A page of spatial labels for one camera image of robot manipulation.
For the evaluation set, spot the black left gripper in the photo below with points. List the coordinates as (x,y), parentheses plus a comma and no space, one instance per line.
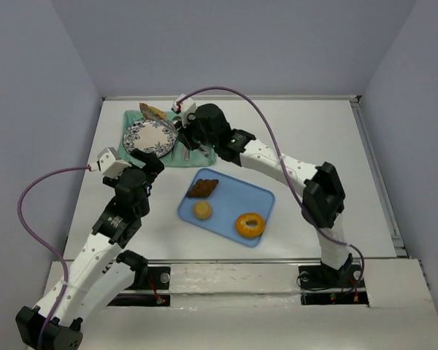
(147,160)

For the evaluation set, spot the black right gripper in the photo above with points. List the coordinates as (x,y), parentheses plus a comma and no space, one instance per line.
(185,133)

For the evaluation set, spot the metal tongs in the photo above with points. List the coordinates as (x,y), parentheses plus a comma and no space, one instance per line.
(160,120)

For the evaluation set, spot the sliced baguette bread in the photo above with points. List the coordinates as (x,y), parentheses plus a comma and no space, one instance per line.
(149,111)

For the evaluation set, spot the small round bun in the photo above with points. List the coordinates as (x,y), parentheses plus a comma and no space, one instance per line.
(202,210)

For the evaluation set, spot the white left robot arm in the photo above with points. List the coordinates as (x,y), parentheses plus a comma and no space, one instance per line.
(104,267)

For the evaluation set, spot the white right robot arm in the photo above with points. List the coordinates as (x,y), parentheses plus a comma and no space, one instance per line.
(318,188)

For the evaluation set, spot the green cloth napkin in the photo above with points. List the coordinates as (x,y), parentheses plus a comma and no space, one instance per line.
(197,160)

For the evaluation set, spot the blue floral plate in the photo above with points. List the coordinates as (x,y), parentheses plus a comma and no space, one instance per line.
(148,136)

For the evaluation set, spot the metal fork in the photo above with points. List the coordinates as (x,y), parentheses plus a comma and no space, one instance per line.
(185,153)

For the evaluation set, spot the metal spoon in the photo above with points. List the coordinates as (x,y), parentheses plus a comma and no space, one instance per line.
(178,152)

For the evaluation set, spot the dark chocolate croissant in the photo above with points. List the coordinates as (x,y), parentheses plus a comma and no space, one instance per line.
(202,188)

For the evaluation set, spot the blue plastic tray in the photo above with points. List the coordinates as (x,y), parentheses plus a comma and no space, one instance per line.
(231,198)

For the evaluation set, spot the orange bagel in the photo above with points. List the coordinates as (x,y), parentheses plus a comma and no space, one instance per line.
(250,225)

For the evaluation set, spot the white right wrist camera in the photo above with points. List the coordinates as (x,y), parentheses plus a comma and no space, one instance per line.
(185,108)

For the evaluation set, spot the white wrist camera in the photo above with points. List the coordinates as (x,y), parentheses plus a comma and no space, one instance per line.
(109,163)
(185,108)

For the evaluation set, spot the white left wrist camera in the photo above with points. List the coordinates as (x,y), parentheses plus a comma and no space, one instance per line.
(109,163)

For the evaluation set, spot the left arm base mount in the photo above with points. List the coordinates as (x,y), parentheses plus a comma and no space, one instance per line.
(150,289)

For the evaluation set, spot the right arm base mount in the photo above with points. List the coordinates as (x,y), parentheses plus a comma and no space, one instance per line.
(321,285)

